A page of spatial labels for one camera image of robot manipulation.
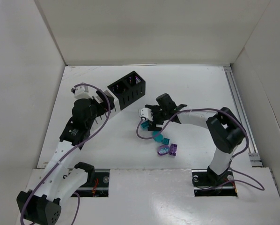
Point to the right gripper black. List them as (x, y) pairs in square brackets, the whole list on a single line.
[(155, 116)]

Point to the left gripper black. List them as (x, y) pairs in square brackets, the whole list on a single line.
[(102, 101)]

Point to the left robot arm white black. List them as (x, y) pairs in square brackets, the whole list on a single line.
[(42, 205)]

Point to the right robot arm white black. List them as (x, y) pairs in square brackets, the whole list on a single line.
[(226, 131)]

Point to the teal rounded lego brick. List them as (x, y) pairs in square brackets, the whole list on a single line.
[(157, 138)]

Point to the small teal square lego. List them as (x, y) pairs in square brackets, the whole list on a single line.
[(165, 141)]

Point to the white slotted double container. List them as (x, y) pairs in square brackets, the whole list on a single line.
[(109, 104)]

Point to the purple lego brick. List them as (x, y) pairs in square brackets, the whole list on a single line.
[(173, 150)]

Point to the lilac oval paw lego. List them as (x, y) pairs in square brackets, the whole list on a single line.
[(163, 150)]

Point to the black slotted double container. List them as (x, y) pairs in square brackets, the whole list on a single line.
[(128, 89)]

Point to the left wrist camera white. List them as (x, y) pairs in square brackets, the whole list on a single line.
[(80, 92)]

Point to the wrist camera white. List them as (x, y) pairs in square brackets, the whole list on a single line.
[(80, 92), (146, 113)]

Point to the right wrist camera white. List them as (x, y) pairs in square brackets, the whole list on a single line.
[(146, 113)]

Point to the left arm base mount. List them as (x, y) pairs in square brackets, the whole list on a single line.
[(99, 187)]

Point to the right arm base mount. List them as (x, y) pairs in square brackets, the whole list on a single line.
[(205, 187)]

